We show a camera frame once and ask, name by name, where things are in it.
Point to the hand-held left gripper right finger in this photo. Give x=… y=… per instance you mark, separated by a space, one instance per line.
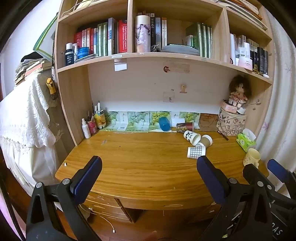
x=211 y=180

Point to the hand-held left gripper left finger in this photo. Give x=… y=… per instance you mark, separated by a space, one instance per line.
x=89 y=177

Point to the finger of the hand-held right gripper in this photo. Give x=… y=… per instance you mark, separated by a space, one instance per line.
x=276 y=167
x=252 y=172

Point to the checked paper cup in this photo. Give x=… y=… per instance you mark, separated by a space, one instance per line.
x=196 y=152

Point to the dark red paper cup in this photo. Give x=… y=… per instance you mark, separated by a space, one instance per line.
x=185 y=127

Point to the brown paper cup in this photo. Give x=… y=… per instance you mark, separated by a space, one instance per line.
x=206 y=140

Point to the panda print paper cup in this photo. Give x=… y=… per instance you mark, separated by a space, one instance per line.
x=190 y=136

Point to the blue plastic cup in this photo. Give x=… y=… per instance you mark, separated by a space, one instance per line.
x=164 y=124

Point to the cream ceramic mug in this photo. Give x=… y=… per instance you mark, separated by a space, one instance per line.
x=251 y=158

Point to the wooden drawer unit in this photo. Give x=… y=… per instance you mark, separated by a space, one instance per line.
x=104 y=204

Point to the green tissue pack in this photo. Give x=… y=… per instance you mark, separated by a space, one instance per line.
x=245 y=141

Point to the brown pen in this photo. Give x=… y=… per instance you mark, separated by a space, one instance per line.
x=223 y=135

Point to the white spray bottle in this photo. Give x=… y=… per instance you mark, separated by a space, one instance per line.
x=86 y=129

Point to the printed canvas bag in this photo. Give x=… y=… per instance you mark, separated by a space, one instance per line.
x=231 y=126

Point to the yellow print pen holder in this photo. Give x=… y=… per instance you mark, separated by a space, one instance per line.
x=100 y=119

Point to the brown kraft board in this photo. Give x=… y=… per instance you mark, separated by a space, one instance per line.
x=208 y=121

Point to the leaf print card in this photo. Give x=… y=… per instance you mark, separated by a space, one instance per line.
x=155 y=119
x=136 y=121
x=188 y=117
x=115 y=120

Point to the small white round jar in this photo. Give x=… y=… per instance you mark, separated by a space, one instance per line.
x=241 y=110

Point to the metal hook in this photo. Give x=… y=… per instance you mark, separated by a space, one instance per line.
x=256 y=102

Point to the pink round box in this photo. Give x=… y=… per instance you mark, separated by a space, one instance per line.
x=229 y=107

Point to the white marker pen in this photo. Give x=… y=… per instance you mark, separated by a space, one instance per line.
x=99 y=106

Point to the white curtain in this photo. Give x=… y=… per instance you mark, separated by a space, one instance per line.
x=282 y=92

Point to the wooden bookshelf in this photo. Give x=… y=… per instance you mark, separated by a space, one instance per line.
x=69 y=104

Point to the brown haired rag doll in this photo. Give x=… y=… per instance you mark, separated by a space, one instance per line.
x=239 y=91

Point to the white lace cloth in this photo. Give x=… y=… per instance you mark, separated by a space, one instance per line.
x=23 y=115

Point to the yellow hanging toy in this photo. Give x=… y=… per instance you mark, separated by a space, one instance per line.
x=51 y=87

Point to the row of black boxes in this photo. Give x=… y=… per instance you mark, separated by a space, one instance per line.
x=260 y=60

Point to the pink and white box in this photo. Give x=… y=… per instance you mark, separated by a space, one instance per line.
x=245 y=61

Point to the white paper label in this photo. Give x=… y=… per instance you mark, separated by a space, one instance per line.
x=120 y=64

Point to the stack of old books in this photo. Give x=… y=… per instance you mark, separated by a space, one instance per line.
x=30 y=68

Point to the black bottle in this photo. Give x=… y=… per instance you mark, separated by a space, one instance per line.
x=69 y=54

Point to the blue jar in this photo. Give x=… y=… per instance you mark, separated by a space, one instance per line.
x=83 y=52

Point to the row of pale books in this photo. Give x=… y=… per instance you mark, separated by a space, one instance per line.
x=235 y=48

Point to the white pump bottle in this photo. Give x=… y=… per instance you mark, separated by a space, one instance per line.
x=75 y=49

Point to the grey round cushion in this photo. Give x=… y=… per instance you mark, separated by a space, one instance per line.
x=180 y=49

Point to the row of red and green books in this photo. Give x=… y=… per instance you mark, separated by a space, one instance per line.
x=99 y=39

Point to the row of green hardcover books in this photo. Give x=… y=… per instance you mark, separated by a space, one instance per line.
x=201 y=39

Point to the green framed board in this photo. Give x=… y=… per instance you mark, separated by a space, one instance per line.
x=45 y=39

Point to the floral print tube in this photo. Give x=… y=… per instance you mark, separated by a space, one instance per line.
x=142 y=33

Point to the row of dark books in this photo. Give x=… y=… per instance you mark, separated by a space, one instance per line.
x=158 y=32

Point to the stack of flat books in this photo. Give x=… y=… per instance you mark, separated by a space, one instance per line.
x=245 y=7

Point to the clear wall hook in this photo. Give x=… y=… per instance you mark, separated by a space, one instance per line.
x=168 y=97

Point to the wooden wall clip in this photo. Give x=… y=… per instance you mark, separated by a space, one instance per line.
x=183 y=89

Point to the red wall sticker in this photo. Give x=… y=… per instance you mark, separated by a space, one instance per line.
x=166 y=68

